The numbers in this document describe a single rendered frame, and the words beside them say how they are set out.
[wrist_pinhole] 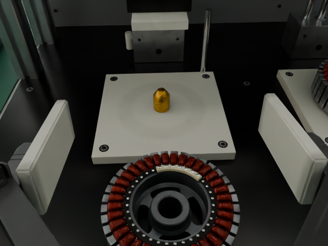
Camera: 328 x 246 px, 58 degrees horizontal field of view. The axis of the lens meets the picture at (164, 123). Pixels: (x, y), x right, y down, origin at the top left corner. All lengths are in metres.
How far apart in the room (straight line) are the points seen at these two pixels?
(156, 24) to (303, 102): 0.20
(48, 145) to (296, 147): 0.13
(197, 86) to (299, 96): 0.13
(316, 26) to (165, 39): 0.22
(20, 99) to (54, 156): 0.27
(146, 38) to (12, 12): 0.17
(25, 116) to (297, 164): 0.32
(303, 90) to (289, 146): 0.26
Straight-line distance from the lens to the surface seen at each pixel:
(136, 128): 0.33
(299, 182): 0.17
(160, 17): 0.33
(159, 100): 0.34
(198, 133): 0.33
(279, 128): 0.19
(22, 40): 0.44
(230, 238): 0.24
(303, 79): 0.45
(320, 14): 0.52
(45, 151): 0.16
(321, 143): 0.18
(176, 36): 0.44
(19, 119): 0.40
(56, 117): 0.18
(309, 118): 0.38
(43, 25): 0.53
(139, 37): 0.44
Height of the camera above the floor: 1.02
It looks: 44 degrees down
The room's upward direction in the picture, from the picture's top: straight up
